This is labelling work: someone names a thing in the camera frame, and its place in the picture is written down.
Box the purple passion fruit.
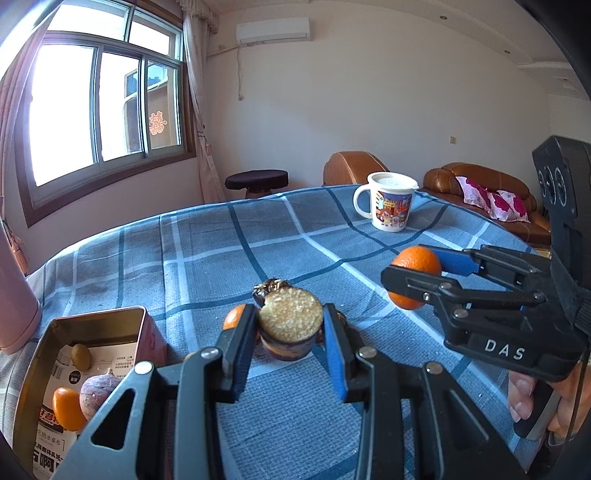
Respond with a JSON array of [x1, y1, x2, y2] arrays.
[[79, 369, 122, 422]]

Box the orange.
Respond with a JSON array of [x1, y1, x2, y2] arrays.
[[223, 304, 250, 331], [52, 387, 88, 432], [389, 246, 443, 310]]

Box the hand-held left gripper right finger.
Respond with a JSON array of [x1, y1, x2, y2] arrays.
[[322, 303, 527, 480]]

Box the narrow pink curtain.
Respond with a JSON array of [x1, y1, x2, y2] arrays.
[[182, 0, 227, 204]]

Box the sesame topped round cake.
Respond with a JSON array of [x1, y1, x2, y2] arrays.
[[257, 287, 323, 361]]

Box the brown leather sofa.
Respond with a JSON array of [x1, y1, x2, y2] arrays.
[[423, 162, 552, 245]]

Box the white mug lid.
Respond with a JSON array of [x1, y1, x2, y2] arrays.
[[367, 172, 419, 190]]

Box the white air conditioner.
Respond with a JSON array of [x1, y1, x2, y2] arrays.
[[236, 17, 310, 44]]

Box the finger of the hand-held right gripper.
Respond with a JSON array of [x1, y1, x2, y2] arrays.
[[431, 246, 552, 296], [381, 267, 548, 324]]

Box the blue plaid tablecloth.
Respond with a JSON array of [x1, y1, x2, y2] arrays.
[[0, 185, 591, 480]]

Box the pink electric kettle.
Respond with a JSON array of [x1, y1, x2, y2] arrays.
[[0, 226, 42, 355]]

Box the printed paper leaflet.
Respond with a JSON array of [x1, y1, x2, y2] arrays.
[[32, 342, 139, 480]]

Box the brown leather armchair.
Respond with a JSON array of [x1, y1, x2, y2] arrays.
[[322, 151, 391, 187]]

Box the wide pink curtain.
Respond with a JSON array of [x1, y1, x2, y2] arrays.
[[0, 18, 61, 278]]

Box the person's right hand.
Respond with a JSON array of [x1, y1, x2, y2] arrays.
[[508, 360, 591, 447]]

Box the pink floral pillow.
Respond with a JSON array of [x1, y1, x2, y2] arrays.
[[455, 176, 531, 223]]

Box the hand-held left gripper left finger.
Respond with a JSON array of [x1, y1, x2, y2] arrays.
[[65, 304, 260, 480]]

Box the dark round stool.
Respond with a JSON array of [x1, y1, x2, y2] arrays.
[[225, 170, 288, 200]]

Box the rectangular metal tin box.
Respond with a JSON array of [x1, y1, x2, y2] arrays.
[[11, 305, 168, 480]]

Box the white printed mug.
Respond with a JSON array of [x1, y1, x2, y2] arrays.
[[353, 172, 419, 234]]

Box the sliding glass window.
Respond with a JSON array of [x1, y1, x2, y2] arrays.
[[14, 0, 197, 227]]

